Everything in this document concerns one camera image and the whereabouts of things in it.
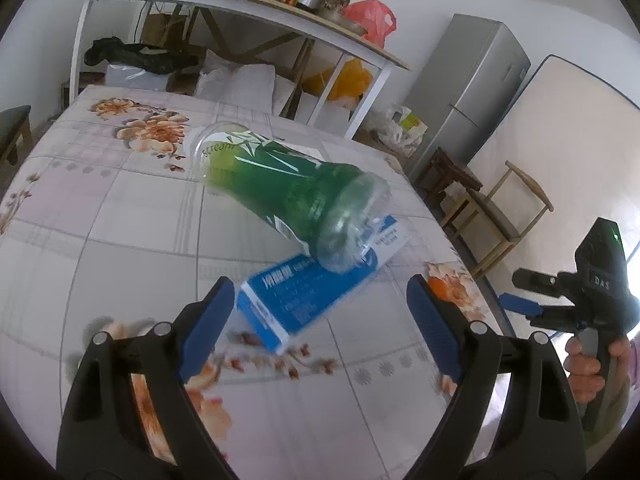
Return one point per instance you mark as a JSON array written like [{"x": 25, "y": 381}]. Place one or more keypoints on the white mattress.
[{"x": 575, "y": 150}]

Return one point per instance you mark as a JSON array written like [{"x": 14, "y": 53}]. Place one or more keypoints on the red plastic bag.
[{"x": 372, "y": 17}]

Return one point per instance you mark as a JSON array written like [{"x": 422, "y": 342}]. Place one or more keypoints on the metal tray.
[{"x": 345, "y": 22}]

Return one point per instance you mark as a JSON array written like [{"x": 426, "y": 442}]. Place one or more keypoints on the dark wooden stool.
[{"x": 450, "y": 165}]

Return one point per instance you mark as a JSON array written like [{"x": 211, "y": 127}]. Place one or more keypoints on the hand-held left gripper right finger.
[{"x": 435, "y": 330}]

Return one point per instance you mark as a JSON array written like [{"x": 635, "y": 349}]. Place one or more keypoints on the person's right hand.
[{"x": 574, "y": 365}]

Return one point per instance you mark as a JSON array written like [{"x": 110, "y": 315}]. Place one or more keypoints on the green white carton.
[{"x": 412, "y": 120}]

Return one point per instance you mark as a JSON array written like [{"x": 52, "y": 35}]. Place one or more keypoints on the black seat wooden chair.
[
  {"x": 12, "y": 120},
  {"x": 492, "y": 210}
]

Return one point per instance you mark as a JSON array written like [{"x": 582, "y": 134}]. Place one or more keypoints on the blue carton box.
[{"x": 300, "y": 300}]

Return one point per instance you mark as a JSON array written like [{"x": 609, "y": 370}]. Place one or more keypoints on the grey refrigerator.
[{"x": 465, "y": 85}]

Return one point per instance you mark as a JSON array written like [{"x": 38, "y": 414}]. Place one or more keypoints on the person's right forearm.
[{"x": 635, "y": 370}]

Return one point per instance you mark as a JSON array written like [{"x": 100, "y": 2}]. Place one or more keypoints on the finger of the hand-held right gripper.
[
  {"x": 515, "y": 302},
  {"x": 542, "y": 281}
]

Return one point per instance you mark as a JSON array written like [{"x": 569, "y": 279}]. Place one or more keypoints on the white pillow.
[{"x": 240, "y": 85}]

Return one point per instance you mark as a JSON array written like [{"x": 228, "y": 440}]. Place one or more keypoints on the small brown cardboard box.
[{"x": 160, "y": 27}]

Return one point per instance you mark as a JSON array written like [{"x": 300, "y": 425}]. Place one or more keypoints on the black plastic bag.
[{"x": 150, "y": 57}]

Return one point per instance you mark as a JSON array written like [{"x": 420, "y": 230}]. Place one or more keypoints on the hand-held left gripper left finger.
[{"x": 210, "y": 330}]

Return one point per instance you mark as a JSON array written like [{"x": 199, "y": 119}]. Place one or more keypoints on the white plastic bag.
[{"x": 400, "y": 137}]

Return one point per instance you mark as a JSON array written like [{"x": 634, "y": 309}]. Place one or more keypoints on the clear plastic bag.
[{"x": 135, "y": 77}]

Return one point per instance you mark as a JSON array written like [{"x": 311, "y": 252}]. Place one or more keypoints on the green plastic cup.
[{"x": 285, "y": 190}]

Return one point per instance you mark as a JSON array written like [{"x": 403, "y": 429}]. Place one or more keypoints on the floral tablecloth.
[{"x": 125, "y": 240}]

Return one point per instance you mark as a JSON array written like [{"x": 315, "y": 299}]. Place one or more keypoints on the yellow plastic bag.
[{"x": 350, "y": 80}]

